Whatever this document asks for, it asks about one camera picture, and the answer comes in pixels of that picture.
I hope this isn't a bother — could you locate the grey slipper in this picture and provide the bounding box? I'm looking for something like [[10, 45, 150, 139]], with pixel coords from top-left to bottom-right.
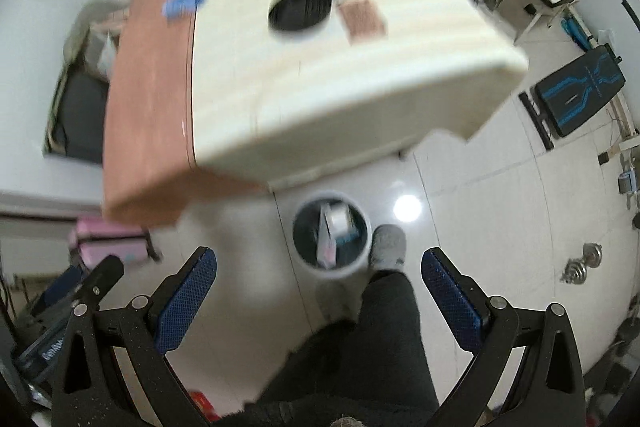
[[368, 224, 407, 281]]

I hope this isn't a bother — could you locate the person's leg in dark pants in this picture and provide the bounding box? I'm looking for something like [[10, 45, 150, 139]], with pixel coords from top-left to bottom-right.
[[240, 269, 441, 427]]

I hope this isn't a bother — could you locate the pink and white packet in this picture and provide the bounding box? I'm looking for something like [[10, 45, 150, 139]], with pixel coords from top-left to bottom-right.
[[316, 227, 341, 269]]

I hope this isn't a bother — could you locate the blue foam roller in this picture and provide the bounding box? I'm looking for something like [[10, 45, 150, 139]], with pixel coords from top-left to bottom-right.
[[559, 17, 594, 53]]

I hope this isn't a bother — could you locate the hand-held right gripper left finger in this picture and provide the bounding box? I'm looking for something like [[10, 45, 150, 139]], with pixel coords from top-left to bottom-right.
[[50, 246, 218, 427]]

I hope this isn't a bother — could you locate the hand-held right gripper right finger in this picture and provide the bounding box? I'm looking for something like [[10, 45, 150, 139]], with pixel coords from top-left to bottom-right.
[[420, 247, 586, 427]]

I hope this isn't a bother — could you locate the blue crumpled cloth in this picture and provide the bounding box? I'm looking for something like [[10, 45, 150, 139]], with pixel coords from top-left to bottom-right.
[[162, 0, 209, 20]]

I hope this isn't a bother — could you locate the cardboard box with dark cloth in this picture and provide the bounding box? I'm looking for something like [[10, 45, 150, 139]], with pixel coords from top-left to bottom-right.
[[42, 0, 132, 166]]

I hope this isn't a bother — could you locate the white trash bin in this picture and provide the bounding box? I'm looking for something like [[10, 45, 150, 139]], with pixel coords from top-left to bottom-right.
[[291, 191, 374, 279]]

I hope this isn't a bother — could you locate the black and blue exercise bench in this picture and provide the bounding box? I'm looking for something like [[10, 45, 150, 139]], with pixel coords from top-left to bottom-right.
[[518, 42, 627, 152]]

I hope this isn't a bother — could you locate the white box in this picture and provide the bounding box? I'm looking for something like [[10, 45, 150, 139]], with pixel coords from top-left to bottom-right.
[[322, 202, 357, 239]]

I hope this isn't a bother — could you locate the red packet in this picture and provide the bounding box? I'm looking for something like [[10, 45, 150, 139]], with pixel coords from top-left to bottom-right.
[[187, 389, 219, 424]]

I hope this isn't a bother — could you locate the brown wooden table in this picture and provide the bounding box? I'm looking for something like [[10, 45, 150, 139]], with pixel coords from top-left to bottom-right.
[[102, 0, 262, 226]]

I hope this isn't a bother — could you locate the metal dumbbell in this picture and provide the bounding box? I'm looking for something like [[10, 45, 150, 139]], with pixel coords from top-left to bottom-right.
[[559, 242, 604, 286]]

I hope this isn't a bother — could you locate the pink case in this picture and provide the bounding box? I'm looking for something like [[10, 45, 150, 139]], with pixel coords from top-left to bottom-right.
[[69, 215, 152, 266]]

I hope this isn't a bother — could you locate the white table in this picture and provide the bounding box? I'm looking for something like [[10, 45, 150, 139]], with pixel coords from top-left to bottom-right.
[[187, 0, 530, 195]]

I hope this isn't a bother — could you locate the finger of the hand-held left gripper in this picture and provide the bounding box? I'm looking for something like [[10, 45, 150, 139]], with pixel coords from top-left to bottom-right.
[[70, 255, 125, 309]]

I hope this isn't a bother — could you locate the black round dish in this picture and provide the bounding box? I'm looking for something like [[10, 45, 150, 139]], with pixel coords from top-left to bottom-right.
[[267, 0, 334, 34]]

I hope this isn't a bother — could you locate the brown square coaster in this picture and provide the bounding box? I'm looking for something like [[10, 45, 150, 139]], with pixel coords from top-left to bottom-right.
[[337, 0, 389, 46]]

